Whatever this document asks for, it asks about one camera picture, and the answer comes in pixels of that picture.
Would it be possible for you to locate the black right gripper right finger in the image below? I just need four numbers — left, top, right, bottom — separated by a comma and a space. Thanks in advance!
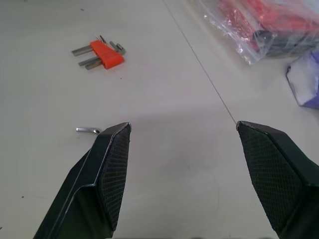
235, 120, 319, 239

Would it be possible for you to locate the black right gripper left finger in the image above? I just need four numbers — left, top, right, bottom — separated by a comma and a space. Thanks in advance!
33, 121, 133, 239

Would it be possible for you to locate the silver hex key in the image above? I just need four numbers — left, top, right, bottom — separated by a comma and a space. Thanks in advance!
76, 126, 102, 137

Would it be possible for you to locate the orange hex key holder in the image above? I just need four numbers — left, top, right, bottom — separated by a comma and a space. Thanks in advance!
90, 40, 125, 70

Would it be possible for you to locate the purple and white packet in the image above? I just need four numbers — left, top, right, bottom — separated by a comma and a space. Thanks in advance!
285, 49, 319, 110

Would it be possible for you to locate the clear plastic bag with tools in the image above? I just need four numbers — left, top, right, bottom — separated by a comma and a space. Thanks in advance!
198, 0, 319, 66

